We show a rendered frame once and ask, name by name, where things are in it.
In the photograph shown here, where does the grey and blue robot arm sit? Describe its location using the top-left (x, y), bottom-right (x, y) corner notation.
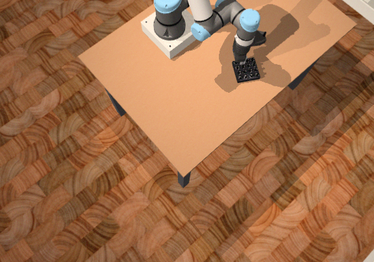
top-left (153, 0), bottom-right (260, 42)

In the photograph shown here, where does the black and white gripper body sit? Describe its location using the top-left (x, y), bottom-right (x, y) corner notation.
top-left (232, 30), bottom-right (266, 62)

